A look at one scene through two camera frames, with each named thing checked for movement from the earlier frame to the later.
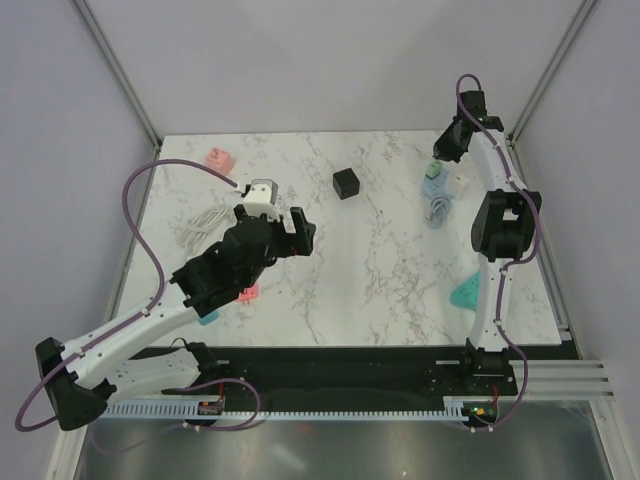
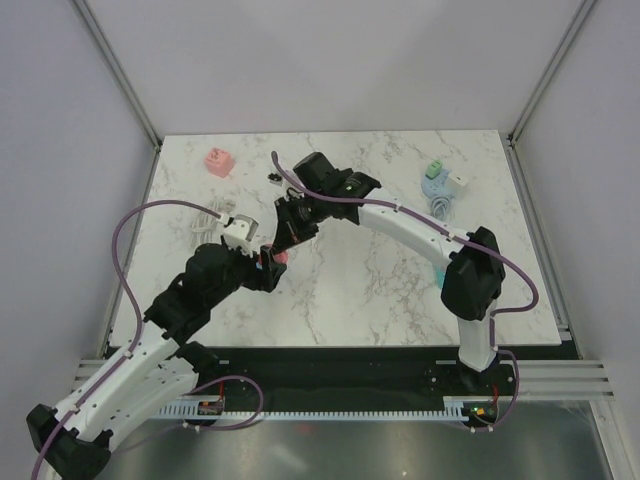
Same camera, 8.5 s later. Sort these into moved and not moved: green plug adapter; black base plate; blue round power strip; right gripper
Moved: right gripper
Not moved: black base plate; blue round power strip; green plug adapter
